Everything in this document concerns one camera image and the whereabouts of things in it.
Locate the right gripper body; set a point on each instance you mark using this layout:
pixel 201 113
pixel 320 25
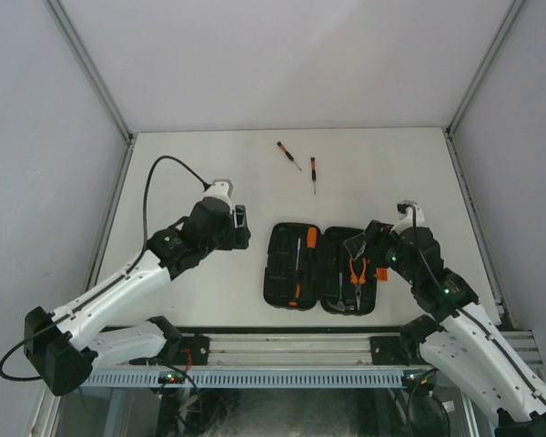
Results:
pixel 394 254

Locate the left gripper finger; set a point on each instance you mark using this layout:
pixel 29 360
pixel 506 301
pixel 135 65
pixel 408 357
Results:
pixel 240 216
pixel 241 238

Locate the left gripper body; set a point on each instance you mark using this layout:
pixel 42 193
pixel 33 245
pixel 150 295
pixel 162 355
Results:
pixel 225 240

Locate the orange handled needle-nose pliers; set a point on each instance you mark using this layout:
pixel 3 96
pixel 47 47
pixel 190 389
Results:
pixel 357 279

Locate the black plastic tool case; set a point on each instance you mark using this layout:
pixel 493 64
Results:
pixel 331 259

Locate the small claw hammer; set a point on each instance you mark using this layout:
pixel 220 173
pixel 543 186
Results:
pixel 339 305

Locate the black handled screwdriver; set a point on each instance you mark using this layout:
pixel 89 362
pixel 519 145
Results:
pixel 293 303

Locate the small orange precision screwdriver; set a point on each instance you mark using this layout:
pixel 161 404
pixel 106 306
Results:
pixel 290 157

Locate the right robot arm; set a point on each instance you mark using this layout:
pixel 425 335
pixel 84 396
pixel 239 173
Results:
pixel 455 334

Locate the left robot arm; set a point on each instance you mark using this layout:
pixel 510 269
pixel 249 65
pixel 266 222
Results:
pixel 66 345

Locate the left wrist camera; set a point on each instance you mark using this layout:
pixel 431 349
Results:
pixel 220 189

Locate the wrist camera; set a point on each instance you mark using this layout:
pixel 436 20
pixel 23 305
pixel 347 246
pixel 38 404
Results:
pixel 220 189
pixel 410 216

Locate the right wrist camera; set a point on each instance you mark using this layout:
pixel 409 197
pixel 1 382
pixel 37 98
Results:
pixel 410 216

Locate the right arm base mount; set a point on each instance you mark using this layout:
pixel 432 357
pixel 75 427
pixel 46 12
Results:
pixel 404 347

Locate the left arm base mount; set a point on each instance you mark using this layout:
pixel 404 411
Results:
pixel 188 350

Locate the aluminium frame rail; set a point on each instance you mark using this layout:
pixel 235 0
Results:
pixel 284 350

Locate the blue slotted cable duct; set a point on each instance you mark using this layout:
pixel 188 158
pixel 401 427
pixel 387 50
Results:
pixel 156 377

